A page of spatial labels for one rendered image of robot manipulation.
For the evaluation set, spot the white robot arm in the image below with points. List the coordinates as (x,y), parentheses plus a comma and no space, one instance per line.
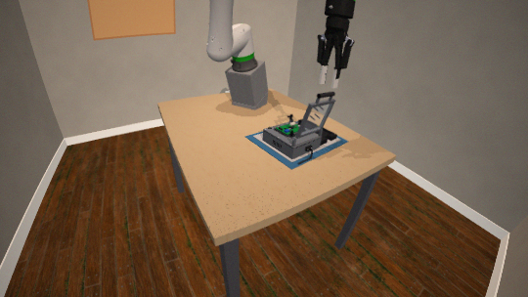
(226,40)

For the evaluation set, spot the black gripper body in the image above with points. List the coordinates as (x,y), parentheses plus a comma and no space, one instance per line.
(337,26)

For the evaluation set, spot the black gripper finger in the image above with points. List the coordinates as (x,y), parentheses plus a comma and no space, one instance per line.
(341,61)
(325,54)

